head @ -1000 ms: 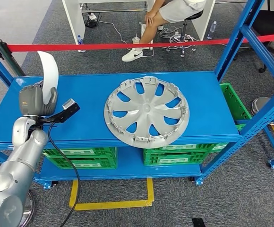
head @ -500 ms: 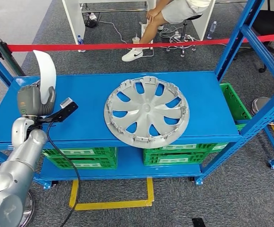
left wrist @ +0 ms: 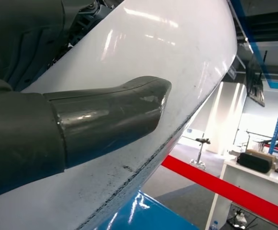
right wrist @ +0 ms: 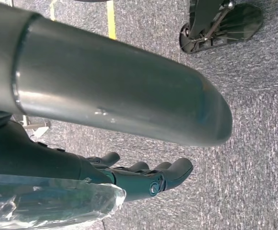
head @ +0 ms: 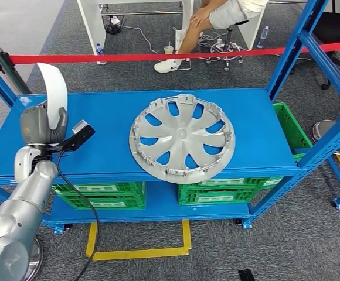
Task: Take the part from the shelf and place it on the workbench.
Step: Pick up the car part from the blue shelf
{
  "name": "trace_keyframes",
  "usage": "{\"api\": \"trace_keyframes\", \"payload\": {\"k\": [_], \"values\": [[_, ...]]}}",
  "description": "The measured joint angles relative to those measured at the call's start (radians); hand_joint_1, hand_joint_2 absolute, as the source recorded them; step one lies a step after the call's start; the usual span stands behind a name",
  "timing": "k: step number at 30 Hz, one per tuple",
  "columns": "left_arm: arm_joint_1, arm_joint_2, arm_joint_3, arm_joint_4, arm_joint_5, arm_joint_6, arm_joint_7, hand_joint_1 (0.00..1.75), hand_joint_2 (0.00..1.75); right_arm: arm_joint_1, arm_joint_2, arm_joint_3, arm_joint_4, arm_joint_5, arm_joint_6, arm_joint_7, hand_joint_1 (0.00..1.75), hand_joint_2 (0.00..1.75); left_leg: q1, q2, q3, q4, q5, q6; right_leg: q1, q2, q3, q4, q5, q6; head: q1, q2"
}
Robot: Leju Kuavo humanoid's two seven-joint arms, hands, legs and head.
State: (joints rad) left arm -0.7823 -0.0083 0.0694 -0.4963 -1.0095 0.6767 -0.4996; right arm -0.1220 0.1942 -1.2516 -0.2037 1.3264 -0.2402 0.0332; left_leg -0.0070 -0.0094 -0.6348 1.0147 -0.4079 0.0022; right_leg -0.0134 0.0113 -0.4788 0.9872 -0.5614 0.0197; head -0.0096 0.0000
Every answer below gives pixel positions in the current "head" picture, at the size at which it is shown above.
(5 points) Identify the white curved plastic part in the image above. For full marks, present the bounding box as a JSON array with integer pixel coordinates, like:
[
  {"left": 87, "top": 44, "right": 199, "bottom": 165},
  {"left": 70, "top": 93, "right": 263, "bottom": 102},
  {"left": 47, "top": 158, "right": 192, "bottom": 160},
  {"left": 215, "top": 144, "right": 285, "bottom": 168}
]
[{"left": 36, "top": 62, "right": 69, "bottom": 131}]

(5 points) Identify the black stool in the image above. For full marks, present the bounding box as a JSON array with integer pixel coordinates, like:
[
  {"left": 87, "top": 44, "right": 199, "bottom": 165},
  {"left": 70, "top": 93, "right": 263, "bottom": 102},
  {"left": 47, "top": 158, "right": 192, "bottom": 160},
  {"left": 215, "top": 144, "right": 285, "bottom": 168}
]
[{"left": 205, "top": 19, "right": 249, "bottom": 73}]

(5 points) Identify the black wire basket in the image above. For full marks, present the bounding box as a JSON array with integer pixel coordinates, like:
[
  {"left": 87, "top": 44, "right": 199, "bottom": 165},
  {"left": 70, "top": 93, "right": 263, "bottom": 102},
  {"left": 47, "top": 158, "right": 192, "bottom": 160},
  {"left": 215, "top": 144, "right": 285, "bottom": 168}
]
[{"left": 103, "top": 14, "right": 128, "bottom": 35}]

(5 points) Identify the black office chair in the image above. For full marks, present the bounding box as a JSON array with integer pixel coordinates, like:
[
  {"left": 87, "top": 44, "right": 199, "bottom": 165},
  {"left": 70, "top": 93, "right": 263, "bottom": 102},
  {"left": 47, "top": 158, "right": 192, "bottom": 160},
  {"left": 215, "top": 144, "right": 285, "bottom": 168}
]
[{"left": 313, "top": 11, "right": 340, "bottom": 91}]

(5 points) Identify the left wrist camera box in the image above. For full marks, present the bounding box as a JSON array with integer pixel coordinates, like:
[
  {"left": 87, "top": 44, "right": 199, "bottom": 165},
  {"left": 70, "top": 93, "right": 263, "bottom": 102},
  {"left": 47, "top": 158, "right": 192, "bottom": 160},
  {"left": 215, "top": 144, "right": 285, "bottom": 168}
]
[{"left": 45, "top": 119, "right": 97, "bottom": 155}]

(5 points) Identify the clear water bottle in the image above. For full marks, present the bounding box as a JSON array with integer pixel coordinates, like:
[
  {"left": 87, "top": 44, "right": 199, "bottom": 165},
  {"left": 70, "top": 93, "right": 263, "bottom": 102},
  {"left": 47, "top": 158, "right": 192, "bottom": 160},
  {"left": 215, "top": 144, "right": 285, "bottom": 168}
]
[
  {"left": 256, "top": 25, "right": 270, "bottom": 50},
  {"left": 96, "top": 42, "right": 107, "bottom": 66}
]

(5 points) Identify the white floor cable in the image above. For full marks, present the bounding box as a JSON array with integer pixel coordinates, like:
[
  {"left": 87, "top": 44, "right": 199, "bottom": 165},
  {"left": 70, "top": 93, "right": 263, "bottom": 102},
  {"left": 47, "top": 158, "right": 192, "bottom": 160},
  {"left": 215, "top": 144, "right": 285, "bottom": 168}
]
[{"left": 122, "top": 25, "right": 192, "bottom": 72}]

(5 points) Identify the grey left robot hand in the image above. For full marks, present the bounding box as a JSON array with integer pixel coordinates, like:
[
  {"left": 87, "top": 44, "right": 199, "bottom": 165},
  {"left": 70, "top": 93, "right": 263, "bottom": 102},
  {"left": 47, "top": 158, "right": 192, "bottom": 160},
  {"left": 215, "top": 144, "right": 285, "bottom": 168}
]
[{"left": 20, "top": 105, "right": 69, "bottom": 146}]

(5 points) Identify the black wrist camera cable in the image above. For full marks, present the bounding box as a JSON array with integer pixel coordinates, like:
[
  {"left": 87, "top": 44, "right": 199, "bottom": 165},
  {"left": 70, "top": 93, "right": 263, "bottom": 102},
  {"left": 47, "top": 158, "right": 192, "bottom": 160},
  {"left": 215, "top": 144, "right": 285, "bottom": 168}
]
[{"left": 55, "top": 149, "right": 101, "bottom": 281}]

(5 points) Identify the white power strip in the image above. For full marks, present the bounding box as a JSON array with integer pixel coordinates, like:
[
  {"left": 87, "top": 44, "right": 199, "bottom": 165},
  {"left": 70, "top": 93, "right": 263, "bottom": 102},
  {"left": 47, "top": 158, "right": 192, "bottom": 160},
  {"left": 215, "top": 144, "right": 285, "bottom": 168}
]
[{"left": 209, "top": 37, "right": 242, "bottom": 53}]

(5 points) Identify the person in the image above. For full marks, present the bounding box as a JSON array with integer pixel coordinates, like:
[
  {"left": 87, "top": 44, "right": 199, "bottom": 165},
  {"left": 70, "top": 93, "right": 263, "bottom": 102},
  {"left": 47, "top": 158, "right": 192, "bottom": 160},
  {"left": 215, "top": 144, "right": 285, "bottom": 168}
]
[{"left": 153, "top": 0, "right": 270, "bottom": 75}]

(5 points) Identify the silver wheel hubcap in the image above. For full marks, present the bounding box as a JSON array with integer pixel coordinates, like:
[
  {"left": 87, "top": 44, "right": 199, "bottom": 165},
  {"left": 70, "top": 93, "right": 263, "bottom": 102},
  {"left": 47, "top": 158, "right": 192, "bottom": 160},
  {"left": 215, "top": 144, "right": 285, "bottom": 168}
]
[{"left": 128, "top": 93, "right": 236, "bottom": 186}]

